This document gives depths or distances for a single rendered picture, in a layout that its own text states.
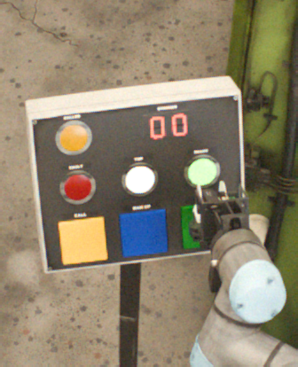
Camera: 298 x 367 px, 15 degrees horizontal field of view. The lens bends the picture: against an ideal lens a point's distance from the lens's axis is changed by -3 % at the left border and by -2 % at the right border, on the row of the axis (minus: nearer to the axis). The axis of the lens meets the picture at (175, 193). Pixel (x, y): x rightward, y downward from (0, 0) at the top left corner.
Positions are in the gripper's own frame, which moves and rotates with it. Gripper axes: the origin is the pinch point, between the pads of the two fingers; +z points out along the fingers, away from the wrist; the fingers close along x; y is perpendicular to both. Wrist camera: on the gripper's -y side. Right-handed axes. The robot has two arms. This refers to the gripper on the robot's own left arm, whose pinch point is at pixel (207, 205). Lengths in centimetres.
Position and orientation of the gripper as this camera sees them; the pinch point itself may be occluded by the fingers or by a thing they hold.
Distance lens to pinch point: 188.4
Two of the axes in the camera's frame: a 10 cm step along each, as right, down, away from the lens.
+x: -9.8, 1.2, -1.5
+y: -0.5, -9.0, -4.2
